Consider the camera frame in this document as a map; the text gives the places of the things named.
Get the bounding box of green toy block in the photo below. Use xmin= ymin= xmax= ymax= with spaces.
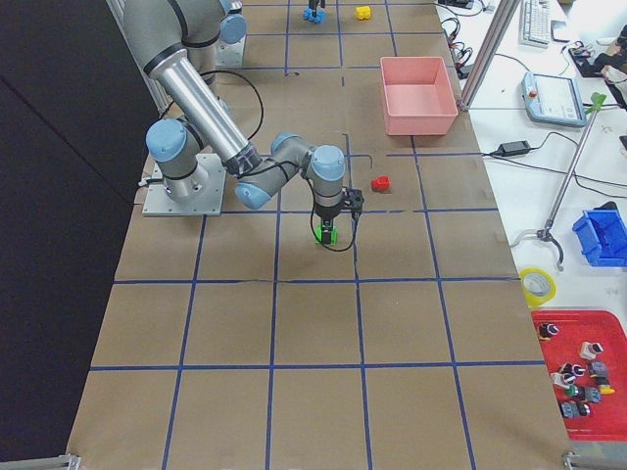
xmin=314 ymin=223 xmax=337 ymax=246

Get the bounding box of blue toy block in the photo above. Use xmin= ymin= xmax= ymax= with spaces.
xmin=302 ymin=7 xmax=326 ymax=24

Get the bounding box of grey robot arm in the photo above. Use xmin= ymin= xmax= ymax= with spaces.
xmin=123 ymin=1 xmax=353 ymax=249
xmin=219 ymin=0 xmax=326 ymax=45

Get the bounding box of pink plastic box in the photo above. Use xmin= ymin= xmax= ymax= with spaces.
xmin=380 ymin=57 xmax=458 ymax=136

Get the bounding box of yellow toy block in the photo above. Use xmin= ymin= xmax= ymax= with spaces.
xmin=355 ymin=5 xmax=372 ymax=21

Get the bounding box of red toy block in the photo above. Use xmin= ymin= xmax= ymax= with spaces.
xmin=370 ymin=175 xmax=391 ymax=193

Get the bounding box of black laptop charger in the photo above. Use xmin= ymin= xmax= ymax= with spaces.
xmin=495 ymin=140 xmax=531 ymax=158

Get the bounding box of yellow tape roll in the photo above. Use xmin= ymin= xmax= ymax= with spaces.
xmin=520 ymin=267 xmax=556 ymax=308

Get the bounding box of white keyboard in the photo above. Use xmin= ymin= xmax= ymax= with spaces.
xmin=518 ymin=0 xmax=551 ymax=48

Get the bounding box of black white push button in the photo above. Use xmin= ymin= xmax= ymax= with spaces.
xmin=538 ymin=322 xmax=559 ymax=342

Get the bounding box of blue teach pendant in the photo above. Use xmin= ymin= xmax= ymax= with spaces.
xmin=521 ymin=71 xmax=587 ymax=128

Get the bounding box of blue storage bin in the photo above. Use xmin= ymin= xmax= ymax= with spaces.
xmin=572 ymin=201 xmax=626 ymax=267

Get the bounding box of red plastic tray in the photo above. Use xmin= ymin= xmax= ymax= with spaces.
xmin=532 ymin=309 xmax=626 ymax=442

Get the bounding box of black pink push button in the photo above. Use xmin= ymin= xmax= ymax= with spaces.
xmin=550 ymin=362 xmax=586 ymax=389

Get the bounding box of metal reacher grabber tool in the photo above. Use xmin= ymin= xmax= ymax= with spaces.
xmin=508 ymin=91 xmax=608 ymax=273

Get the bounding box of green push button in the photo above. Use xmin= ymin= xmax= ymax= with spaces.
xmin=565 ymin=385 xmax=602 ymax=403

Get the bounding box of person in background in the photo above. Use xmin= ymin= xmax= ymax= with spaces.
xmin=590 ymin=26 xmax=626 ymax=109

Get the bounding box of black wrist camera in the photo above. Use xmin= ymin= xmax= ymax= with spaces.
xmin=343 ymin=187 xmax=364 ymax=213

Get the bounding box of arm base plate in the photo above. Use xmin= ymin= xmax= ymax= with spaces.
xmin=142 ymin=153 xmax=226 ymax=216
xmin=215 ymin=39 xmax=246 ymax=69

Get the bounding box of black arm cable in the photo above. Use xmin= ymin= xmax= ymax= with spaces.
xmin=198 ymin=70 xmax=362 ymax=254

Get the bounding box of aluminium frame post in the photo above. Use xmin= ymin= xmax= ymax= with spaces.
xmin=458 ymin=0 xmax=520 ymax=111

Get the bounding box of white push button switch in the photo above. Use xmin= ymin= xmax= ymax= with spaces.
xmin=579 ymin=342 xmax=604 ymax=361

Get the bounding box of blue black switch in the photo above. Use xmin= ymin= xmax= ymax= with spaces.
xmin=559 ymin=400 xmax=591 ymax=419

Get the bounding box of grey yellow switch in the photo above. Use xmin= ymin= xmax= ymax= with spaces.
xmin=588 ymin=360 xmax=615 ymax=395

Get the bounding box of aluminium corner bracket right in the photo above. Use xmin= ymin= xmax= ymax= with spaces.
xmin=562 ymin=452 xmax=627 ymax=470

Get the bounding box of aluminium corner bracket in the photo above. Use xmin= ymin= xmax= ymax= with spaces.
xmin=562 ymin=452 xmax=627 ymax=470
xmin=0 ymin=454 xmax=81 ymax=470

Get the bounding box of aluminium corner bracket left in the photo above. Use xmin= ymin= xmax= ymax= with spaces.
xmin=0 ymin=454 xmax=81 ymax=470

